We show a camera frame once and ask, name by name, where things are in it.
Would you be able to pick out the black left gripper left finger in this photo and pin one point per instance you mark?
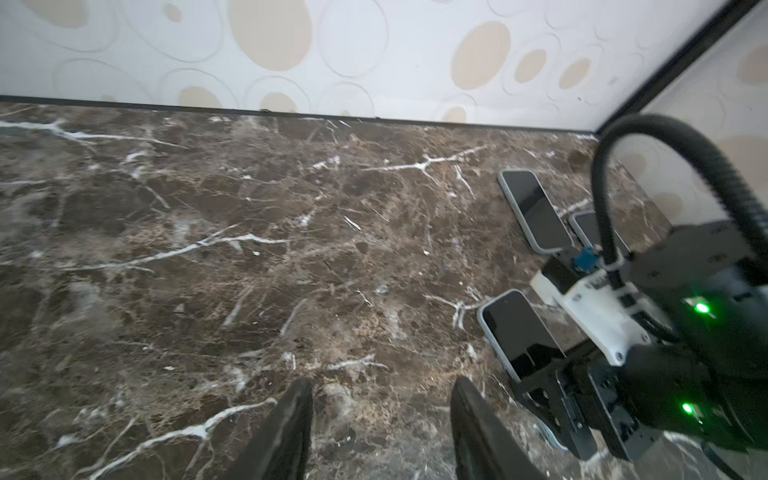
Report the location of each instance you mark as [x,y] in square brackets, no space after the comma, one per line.
[281,447]

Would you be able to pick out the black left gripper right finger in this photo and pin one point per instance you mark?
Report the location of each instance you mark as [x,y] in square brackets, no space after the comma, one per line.
[483,446]

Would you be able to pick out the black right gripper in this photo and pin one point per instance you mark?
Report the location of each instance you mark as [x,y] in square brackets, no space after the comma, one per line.
[575,394]

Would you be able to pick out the white-edged phone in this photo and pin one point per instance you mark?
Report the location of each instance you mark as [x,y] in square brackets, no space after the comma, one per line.
[537,210]

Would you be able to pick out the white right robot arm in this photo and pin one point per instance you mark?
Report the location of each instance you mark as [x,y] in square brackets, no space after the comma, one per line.
[690,357]

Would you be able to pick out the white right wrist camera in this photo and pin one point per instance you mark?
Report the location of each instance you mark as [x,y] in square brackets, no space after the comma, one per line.
[572,280]

